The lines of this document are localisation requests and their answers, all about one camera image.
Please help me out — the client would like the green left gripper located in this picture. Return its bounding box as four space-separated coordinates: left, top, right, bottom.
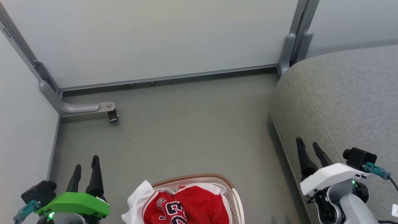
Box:
35 155 110 224

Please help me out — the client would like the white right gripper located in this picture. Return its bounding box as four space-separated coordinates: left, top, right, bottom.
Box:
296 137 371 224

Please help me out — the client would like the red basketball jersey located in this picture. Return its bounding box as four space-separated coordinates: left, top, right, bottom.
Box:
141 183 232 224

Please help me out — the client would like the white cloth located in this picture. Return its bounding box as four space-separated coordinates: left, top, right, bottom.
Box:
121 180 156 224

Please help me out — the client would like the grey fabric sofa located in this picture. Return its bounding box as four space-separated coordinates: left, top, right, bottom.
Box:
269 44 398 224

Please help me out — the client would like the white laundry basket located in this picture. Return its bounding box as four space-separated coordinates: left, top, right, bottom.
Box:
151 173 245 224

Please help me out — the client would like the teal right camera connector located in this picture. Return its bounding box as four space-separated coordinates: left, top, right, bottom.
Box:
364 162 391 180

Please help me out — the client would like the teal camera connector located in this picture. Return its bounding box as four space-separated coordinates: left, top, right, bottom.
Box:
13 199 41 224
364 162 391 180

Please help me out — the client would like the teal left camera connector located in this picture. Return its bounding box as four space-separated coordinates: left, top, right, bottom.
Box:
13 199 41 224

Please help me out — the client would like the grey partition foot bracket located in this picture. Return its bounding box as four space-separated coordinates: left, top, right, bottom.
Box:
39 80 116 117

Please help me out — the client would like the grey double partition post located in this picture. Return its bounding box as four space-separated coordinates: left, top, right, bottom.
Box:
278 0 320 77

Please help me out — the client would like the grey panel bottom rail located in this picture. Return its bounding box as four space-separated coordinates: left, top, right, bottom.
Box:
61 64 279 91

